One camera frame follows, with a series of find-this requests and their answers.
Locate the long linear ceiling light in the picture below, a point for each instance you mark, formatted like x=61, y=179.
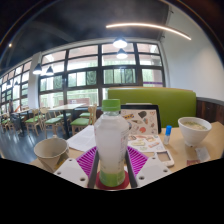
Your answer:
x=150, y=25

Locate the white paper sheet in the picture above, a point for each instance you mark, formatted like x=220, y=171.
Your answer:
x=81, y=138

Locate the white bowl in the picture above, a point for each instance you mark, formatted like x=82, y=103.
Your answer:
x=193, y=133

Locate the small blue-capped white bottle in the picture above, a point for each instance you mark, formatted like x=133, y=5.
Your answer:
x=167, y=136

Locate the large black-framed window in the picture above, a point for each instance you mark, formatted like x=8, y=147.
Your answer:
x=83, y=63

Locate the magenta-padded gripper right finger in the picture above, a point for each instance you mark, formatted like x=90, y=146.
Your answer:
x=151, y=170

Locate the sticker-covered black laptop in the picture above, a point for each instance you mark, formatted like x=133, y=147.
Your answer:
x=141, y=120

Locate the group of pendant lamps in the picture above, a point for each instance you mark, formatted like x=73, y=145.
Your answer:
x=120, y=43

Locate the group of green-seated wooden chairs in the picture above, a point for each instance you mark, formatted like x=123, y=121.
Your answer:
x=80, y=121

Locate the wooden dining table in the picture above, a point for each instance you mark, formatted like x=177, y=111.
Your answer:
x=66, y=106

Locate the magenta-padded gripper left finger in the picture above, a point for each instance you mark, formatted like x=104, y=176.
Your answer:
x=70, y=171

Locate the small brown packet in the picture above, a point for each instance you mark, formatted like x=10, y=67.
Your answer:
x=193, y=162

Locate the clear green-capped drink bottle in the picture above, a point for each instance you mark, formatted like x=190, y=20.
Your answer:
x=111, y=140

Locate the green upholstered bench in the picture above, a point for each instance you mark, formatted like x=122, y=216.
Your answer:
x=173, y=103

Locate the beige paper cup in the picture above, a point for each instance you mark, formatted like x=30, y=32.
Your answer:
x=50, y=160

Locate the small white-edged handheld device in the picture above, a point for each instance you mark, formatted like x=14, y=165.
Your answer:
x=165, y=157

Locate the sticker sheet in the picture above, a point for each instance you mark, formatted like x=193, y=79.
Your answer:
x=145, y=141

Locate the small white packet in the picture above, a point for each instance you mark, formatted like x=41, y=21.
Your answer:
x=202, y=154

